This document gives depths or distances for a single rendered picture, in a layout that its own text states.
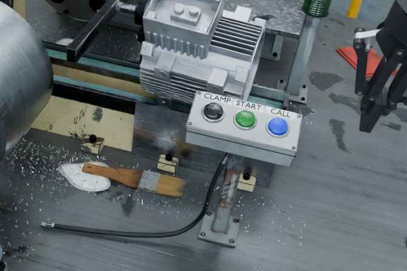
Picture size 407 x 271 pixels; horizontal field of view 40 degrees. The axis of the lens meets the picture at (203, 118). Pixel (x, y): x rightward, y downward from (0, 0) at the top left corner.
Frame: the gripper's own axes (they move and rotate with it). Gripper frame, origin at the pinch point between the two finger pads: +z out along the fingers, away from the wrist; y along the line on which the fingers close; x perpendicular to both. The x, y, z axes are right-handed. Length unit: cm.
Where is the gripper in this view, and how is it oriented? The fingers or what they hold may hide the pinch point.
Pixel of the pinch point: (373, 109)
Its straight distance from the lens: 78.3
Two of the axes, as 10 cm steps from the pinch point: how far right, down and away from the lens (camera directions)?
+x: -2.3, 8.1, -5.3
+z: -0.6, 5.3, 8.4
